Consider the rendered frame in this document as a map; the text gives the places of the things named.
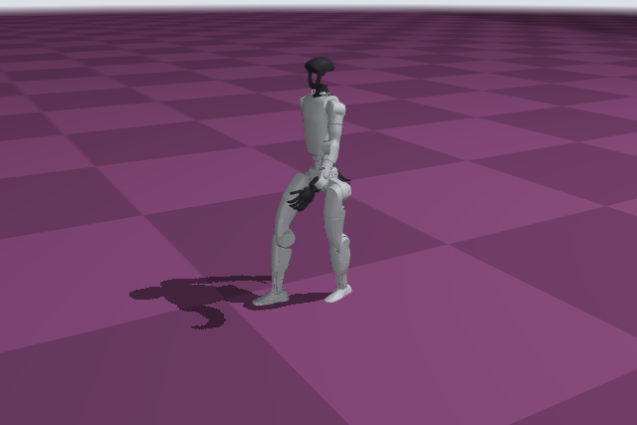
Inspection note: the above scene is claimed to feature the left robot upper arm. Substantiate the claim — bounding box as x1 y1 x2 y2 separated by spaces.
321 100 346 154

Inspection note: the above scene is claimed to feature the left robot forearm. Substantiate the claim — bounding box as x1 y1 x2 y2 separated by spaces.
315 141 339 189

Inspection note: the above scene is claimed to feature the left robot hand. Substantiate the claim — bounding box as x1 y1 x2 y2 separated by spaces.
287 176 320 211

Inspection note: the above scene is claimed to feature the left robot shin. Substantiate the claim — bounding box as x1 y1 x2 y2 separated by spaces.
329 237 350 290

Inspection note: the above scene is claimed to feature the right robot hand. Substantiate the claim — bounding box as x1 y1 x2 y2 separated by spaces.
337 171 351 184

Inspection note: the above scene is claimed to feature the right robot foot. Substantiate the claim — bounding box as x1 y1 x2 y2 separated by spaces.
252 290 290 306

